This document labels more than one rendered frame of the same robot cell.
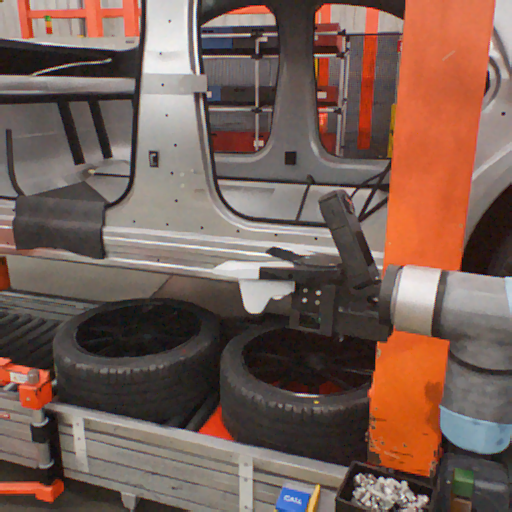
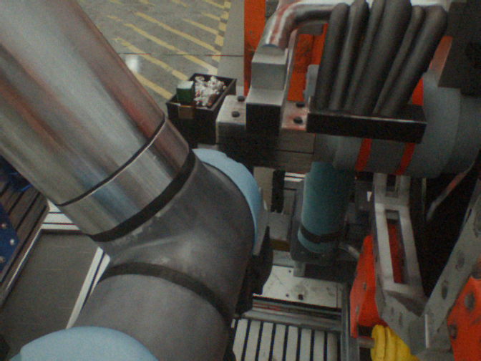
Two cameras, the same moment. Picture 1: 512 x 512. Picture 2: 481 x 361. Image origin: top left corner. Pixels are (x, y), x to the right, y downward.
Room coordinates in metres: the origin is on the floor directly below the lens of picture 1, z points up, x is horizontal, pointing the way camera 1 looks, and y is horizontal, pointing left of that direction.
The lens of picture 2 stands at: (0.89, -1.40, 1.15)
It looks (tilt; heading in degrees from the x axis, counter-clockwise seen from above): 40 degrees down; 81
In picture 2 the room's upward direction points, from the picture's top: straight up
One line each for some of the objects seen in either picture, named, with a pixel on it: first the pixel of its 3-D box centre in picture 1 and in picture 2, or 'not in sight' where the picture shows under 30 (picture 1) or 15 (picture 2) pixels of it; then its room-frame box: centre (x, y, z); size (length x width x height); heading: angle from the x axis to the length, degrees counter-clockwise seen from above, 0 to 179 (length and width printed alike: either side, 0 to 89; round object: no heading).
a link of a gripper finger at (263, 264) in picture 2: not in sight; (247, 261); (0.93, -1.14, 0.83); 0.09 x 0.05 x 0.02; 62
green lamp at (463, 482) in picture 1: (462, 482); (186, 91); (0.90, -0.44, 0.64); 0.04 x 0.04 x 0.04; 71
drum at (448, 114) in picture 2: not in sight; (381, 119); (1.15, -0.95, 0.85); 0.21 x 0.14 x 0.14; 161
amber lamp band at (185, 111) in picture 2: (460, 501); (187, 109); (0.90, -0.44, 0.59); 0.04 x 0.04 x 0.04; 71
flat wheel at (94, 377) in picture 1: (140, 353); not in sight; (1.91, 0.48, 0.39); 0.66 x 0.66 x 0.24
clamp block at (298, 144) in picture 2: not in sight; (267, 132); (0.96, -1.07, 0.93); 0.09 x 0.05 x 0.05; 161
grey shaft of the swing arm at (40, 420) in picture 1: (42, 435); not in sight; (1.50, 0.73, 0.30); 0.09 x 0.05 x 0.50; 71
